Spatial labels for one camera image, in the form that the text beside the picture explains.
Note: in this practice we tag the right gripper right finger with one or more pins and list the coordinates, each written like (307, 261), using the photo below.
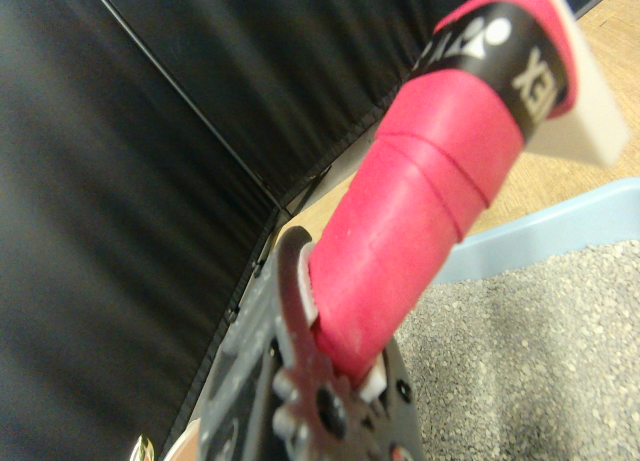
(400, 391)

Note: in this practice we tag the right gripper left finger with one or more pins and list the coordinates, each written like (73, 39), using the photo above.
(240, 381)

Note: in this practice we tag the blue litter tray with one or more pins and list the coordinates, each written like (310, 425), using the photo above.
(525, 356)

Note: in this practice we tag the black curtain stand pole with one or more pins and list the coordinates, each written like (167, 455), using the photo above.
(200, 114)

